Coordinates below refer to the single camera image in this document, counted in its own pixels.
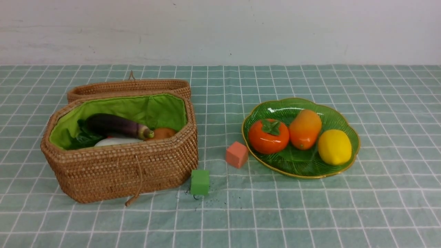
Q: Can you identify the orange persimmon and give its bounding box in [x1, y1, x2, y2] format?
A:
[248, 119, 290, 154]

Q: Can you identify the green foam cube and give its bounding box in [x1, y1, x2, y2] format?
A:
[189, 169, 210, 196]

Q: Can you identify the white radish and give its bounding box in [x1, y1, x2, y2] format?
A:
[94, 137, 143, 147]

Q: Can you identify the purple eggplant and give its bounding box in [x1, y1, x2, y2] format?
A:
[85, 113, 155, 140]

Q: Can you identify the woven basket lid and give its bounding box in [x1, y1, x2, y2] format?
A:
[66, 71, 192, 103]

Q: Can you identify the pink foam cube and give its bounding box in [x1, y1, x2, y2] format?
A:
[225, 142, 248, 168]

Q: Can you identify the woven wicker basket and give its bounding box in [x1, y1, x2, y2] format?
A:
[40, 91, 199, 206]

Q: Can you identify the green leafy vegetable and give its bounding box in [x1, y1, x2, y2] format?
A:
[67, 119, 107, 150]

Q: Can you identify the yellow lemon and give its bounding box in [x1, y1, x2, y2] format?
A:
[318, 129, 352, 165]

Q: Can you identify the green glass plate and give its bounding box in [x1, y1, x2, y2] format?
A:
[242, 97, 361, 179]

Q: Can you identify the brown potato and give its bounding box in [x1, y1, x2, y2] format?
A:
[148, 127, 177, 140]

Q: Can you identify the orange yellow mango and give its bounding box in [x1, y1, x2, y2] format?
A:
[288, 109, 322, 151]

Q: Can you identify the checkered green tablecloth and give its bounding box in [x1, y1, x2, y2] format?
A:
[0, 64, 441, 248]

